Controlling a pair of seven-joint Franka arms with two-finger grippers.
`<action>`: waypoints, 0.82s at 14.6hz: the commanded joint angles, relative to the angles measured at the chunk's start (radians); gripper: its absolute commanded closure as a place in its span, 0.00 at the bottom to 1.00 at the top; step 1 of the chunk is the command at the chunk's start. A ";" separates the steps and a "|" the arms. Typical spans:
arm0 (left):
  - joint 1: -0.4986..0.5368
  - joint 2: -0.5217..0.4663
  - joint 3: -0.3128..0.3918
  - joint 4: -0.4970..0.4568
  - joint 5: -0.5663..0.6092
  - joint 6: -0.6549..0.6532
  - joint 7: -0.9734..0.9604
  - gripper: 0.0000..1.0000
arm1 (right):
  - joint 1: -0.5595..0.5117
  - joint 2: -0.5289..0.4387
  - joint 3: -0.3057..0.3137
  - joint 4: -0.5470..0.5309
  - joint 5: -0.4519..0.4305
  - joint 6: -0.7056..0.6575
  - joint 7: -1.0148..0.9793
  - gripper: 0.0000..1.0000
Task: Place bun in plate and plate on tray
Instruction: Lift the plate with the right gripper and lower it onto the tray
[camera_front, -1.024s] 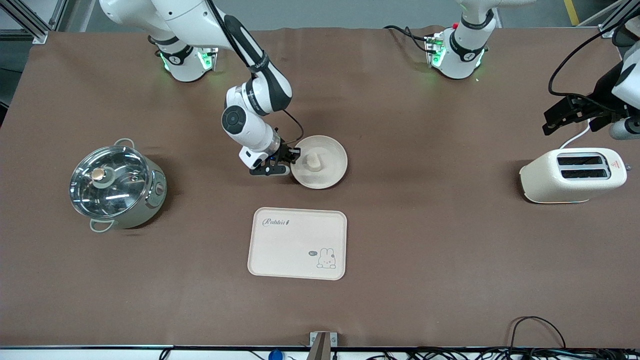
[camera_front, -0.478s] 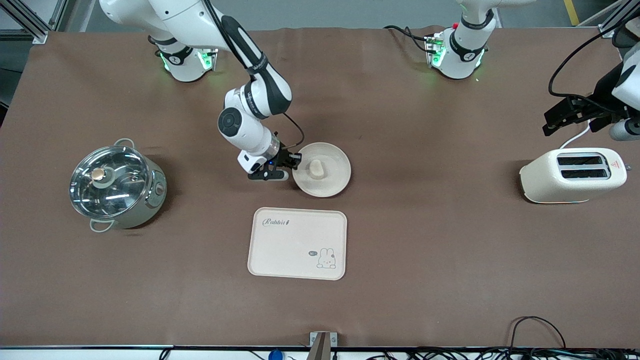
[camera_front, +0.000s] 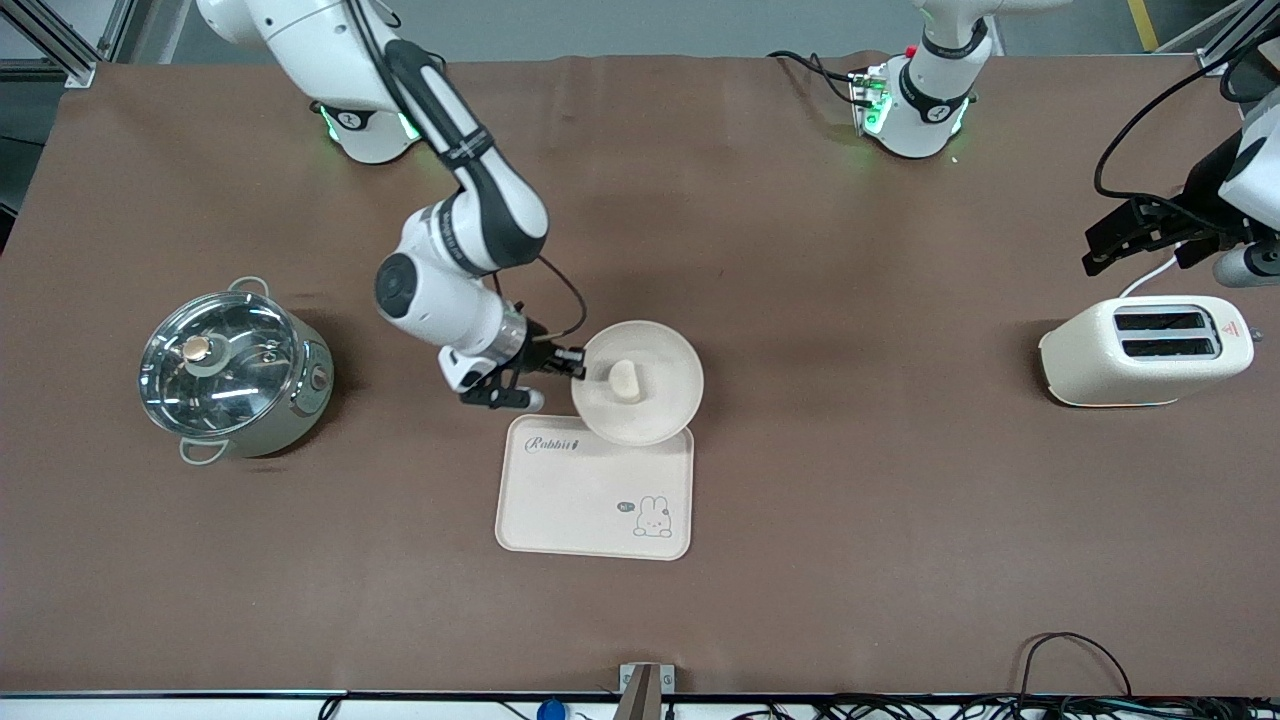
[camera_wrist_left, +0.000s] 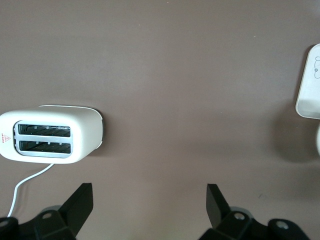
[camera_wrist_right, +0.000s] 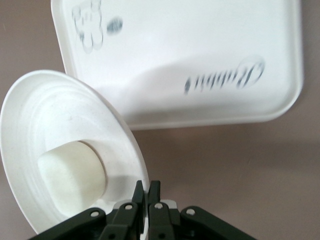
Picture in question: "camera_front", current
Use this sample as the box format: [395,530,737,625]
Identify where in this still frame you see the round cream plate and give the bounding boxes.
[571,320,705,448]

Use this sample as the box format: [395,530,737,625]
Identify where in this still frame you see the cream rabbit print tray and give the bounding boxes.
[495,414,695,561]

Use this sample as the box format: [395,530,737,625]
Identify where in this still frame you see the cream two-slot toaster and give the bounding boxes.
[1038,295,1255,409]

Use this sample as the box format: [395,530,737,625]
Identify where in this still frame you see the pale green electric pot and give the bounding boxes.
[138,276,336,466]

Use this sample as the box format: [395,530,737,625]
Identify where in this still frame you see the glass lid with copper knob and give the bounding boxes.
[138,292,301,441]

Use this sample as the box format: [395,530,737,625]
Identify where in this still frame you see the white toaster cable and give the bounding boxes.
[1117,252,1183,300]

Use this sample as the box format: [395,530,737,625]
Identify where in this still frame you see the aluminium frame profile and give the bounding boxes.
[0,0,136,91]
[1150,0,1280,77]

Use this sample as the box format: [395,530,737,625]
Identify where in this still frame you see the black right arm base cable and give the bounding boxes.
[340,0,448,73]

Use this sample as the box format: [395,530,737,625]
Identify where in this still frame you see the black arm base cable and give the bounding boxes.
[340,0,448,73]
[768,50,866,106]

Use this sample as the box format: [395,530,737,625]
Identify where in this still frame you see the grey metal table bracket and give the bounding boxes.
[618,662,676,720]

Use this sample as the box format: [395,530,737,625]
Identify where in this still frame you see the black left arm base cable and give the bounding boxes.
[768,50,866,106]

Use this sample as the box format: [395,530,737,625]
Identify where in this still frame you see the black looped cable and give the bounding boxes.
[1020,632,1133,701]

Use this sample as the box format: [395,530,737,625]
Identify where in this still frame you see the black cable bundle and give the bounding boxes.
[815,694,1280,720]

